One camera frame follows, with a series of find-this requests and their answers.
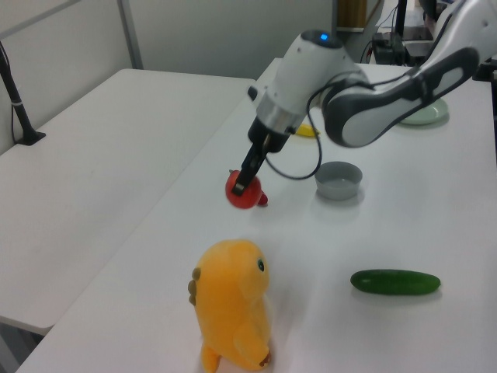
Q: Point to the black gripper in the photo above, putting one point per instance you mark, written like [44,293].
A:
[272,138]

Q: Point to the red apple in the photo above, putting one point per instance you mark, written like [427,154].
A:
[248,200]

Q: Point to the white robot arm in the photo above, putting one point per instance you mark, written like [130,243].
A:
[299,74]

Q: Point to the small grey bowl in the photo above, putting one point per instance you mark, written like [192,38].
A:
[338,182]

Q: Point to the red chili pepper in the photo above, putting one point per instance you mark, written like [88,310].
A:
[264,200]

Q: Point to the yellow banana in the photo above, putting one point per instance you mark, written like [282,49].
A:
[306,131]

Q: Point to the yellow plush toy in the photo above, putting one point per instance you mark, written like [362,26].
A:
[233,303]

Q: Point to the white side table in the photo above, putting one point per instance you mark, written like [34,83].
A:
[97,163]

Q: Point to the black electronics box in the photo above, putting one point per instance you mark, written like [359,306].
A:
[388,48]

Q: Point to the pale green round plate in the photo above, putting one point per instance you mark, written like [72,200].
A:
[425,114]

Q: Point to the brown wooden cabinet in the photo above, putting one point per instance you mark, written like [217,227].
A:
[351,14]

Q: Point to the green cucumber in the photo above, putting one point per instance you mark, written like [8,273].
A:
[396,282]

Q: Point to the black table clamp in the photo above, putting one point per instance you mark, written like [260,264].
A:
[485,70]

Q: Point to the black camera pole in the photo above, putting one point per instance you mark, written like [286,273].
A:
[17,105]

